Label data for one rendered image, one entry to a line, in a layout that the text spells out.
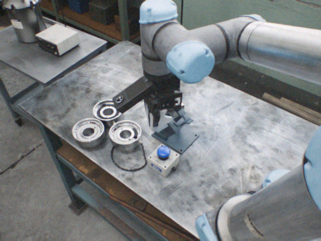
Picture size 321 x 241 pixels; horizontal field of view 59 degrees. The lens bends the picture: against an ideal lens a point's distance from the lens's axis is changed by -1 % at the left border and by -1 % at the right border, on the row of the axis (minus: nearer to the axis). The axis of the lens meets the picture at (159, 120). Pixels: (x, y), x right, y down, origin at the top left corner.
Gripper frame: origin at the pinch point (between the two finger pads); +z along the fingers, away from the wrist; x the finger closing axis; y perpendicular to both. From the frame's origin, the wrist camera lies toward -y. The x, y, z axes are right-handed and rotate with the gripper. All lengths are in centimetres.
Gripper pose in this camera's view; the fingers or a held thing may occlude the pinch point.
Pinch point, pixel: (151, 127)
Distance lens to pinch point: 81.4
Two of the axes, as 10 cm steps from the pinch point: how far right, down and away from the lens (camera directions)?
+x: -3.5, -6.8, 6.5
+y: 9.4, -2.5, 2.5
